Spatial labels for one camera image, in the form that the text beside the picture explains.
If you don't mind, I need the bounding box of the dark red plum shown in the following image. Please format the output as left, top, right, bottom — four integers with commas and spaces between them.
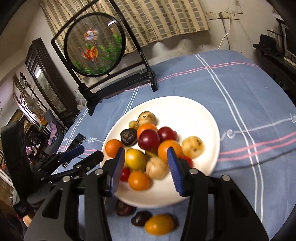
158, 126, 178, 142

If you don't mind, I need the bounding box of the purple cloth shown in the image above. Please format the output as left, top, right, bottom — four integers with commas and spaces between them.
47, 122, 59, 145

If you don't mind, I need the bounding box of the dark wood framed painting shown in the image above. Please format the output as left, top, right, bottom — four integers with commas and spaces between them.
25, 38, 80, 121

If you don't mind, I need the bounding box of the black smartphone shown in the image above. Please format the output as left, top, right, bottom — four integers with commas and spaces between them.
67, 133, 86, 152

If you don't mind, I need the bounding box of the white oval plate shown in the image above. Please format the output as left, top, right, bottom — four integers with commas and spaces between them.
101, 96, 221, 208

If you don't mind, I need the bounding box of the black computer desk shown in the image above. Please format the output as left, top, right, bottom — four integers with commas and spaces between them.
253, 19, 296, 105

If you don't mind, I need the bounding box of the wrinkled dark passion fruit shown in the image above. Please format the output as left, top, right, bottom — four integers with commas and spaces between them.
120, 128, 138, 147

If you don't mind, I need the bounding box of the blue plaid tablecloth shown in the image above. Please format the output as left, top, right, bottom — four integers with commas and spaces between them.
50, 50, 296, 241

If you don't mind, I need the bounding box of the small dark purple fruit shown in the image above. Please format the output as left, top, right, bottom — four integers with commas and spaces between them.
131, 210, 152, 227

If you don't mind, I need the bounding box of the dark chair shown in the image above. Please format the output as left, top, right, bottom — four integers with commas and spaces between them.
42, 110, 64, 156

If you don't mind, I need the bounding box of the large red plum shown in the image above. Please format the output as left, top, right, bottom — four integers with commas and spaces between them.
138, 129, 161, 151

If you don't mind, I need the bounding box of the green yellow citrus fruit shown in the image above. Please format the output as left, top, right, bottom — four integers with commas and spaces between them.
124, 148, 148, 170

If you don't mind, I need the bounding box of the black hat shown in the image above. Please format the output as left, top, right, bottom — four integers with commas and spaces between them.
253, 34, 285, 56

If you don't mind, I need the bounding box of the person's left hand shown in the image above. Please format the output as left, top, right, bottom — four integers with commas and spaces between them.
22, 212, 35, 229

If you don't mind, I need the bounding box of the yellow orange citrus fruit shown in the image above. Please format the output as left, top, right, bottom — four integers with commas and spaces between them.
144, 214, 174, 235

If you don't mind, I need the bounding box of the round goldfish screen ornament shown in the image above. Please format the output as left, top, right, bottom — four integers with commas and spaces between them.
51, 0, 158, 116

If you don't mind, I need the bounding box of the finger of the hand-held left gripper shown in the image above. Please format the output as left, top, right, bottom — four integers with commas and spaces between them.
31, 145, 85, 176
40, 151, 104, 183

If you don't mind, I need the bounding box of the computer monitor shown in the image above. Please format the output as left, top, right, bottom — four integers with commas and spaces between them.
283, 23, 296, 58

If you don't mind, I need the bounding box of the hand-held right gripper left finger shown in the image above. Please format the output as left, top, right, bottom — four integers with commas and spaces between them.
24, 147, 126, 241

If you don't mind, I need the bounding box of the beige checked curtain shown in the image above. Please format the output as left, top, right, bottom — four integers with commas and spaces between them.
40, 0, 210, 54

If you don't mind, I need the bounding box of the white power cable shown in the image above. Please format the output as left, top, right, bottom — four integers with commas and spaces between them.
217, 17, 232, 50

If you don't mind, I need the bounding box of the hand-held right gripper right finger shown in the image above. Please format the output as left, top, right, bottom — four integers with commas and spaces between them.
167, 147, 269, 241

